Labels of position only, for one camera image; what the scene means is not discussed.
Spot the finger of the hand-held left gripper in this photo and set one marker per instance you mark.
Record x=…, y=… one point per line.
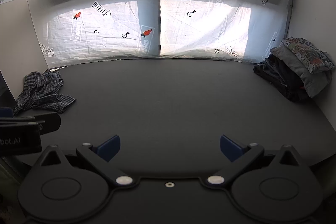
x=48, y=123
x=5, y=112

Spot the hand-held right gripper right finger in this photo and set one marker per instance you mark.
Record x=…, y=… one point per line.
x=230, y=146

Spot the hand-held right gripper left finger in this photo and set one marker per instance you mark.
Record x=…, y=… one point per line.
x=110, y=146

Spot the blue plaid shirt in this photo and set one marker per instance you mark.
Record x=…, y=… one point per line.
x=42, y=94

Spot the pile of folded clothes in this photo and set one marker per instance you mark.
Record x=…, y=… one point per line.
x=312, y=82

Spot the white board panel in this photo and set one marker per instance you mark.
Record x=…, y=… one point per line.
x=18, y=50

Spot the blue jeans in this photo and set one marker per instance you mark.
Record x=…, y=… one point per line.
x=267, y=70

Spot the dark navy folded garment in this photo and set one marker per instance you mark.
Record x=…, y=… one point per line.
x=287, y=74

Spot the patterned printed garment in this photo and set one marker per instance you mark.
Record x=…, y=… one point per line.
x=307, y=54

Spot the white printed curtain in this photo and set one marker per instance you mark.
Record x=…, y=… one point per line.
x=168, y=19

